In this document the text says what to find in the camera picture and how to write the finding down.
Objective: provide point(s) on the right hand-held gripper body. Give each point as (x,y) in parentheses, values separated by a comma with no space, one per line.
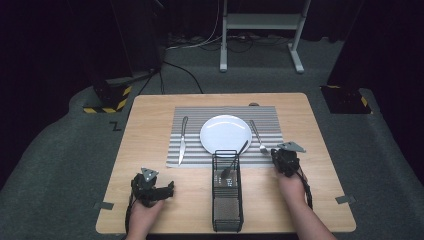
(288,161)

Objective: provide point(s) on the person's left hand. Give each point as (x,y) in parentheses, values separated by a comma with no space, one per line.
(143,216)

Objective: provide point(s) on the person's right hand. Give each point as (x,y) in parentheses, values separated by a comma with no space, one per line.
(291,188)

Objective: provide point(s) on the grey tape piece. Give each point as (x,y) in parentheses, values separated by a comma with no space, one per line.
(104,205)
(345,199)

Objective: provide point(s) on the black yellow striped base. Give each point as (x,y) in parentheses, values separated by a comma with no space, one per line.
(345,100)
(110,96)

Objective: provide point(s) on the tall black cabinet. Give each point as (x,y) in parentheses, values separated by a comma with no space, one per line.
(136,33)

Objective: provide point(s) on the grey striped placemat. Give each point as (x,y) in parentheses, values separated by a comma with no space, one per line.
(193,113)

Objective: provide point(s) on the white round plate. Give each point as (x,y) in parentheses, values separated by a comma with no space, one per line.
(225,133)

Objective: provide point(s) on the white metal stand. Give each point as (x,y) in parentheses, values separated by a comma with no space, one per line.
(260,20)

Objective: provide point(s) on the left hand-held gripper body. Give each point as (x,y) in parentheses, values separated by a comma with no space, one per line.
(144,188)

